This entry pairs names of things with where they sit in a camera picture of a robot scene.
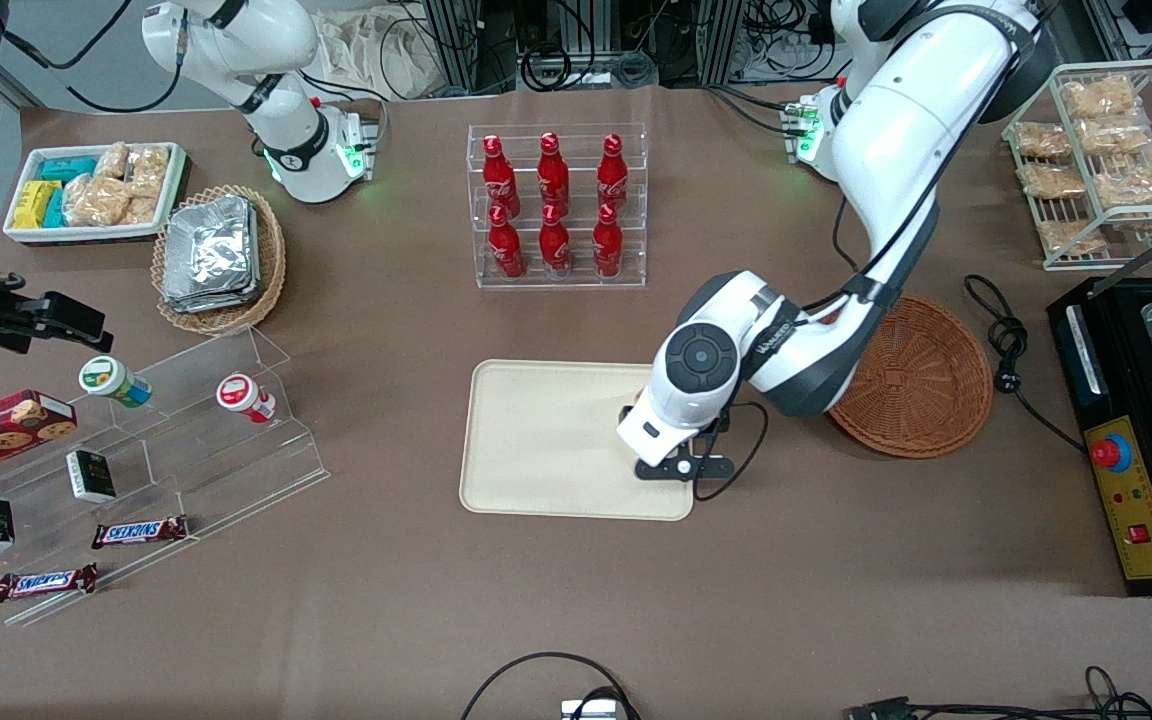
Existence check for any black machine with yellow panel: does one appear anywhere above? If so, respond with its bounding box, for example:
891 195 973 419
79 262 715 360
1046 275 1152 598

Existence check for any black looped cable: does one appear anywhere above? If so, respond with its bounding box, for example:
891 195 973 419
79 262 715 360
459 652 642 720

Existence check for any white rectangular snack bin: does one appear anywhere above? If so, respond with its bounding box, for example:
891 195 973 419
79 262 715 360
3 142 189 247

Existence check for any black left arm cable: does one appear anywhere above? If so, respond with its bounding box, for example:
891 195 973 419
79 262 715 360
693 30 1022 501

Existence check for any cream plastic tray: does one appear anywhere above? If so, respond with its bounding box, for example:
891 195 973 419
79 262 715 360
459 359 695 522

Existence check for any black power cable with plug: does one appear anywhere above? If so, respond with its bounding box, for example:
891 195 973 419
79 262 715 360
964 274 1087 453

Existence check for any red emergency stop button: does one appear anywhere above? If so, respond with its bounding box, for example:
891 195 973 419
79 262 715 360
1089 433 1133 474

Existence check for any green lid snack cup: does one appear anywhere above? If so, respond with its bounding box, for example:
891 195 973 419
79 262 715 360
78 355 153 409

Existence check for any black cable bundle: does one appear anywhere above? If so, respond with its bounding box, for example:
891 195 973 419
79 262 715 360
896 665 1152 720

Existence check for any white cloth bag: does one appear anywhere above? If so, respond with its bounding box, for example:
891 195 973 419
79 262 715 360
316 10 447 101

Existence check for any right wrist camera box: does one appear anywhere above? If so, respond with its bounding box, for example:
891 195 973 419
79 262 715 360
14 291 115 354

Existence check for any snickers chocolate bar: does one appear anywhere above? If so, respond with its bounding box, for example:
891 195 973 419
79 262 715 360
0 563 99 603
91 515 189 550

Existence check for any clear acrylic bottle rack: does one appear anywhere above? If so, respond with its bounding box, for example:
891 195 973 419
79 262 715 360
467 124 648 291

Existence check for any silver foil pouch stack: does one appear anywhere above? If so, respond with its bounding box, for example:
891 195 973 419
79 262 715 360
161 195 262 314

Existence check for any red lid snack cup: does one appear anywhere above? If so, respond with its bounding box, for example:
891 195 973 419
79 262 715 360
216 373 277 424

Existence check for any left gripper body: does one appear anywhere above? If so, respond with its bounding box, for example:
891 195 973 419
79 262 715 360
617 384 713 468

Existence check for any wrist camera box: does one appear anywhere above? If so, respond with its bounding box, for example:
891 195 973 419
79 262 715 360
14 291 115 354
634 452 737 483

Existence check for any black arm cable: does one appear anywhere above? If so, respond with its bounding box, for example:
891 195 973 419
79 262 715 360
693 30 1022 501
0 0 187 113

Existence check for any white wire rack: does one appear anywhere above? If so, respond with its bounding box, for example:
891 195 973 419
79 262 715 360
1002 60 1152 273

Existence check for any clear bag of fried snacks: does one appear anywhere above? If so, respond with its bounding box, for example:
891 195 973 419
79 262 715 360
1036 220 1109 257
1014 122 1072 161
1093 150 1152 212
1061 75 1137 121
1079 115 1152 156
1018 163 1087 199

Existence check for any light tan wicker basket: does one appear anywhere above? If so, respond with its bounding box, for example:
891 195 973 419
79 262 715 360
152 185 287 336

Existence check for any clear acrylic stepped display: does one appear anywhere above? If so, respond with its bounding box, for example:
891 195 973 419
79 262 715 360
0 325 330 628

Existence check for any red cola bottle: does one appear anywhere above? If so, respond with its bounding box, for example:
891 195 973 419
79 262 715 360
481 134 520 216
597 133 630 211
539 203 572 278
537 132 571 213
592 203 624 278
488 205 525 280

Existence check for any round brown wicker basket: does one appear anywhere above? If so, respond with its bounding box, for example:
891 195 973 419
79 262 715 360
824 295 994 460

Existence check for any yellow snack packet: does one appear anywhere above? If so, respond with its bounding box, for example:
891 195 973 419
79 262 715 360
14 180 62 230

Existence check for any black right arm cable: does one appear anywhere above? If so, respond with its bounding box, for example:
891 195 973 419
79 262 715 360
0 0 187 113

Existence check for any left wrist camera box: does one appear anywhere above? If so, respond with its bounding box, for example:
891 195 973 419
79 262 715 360
634 452 737 483

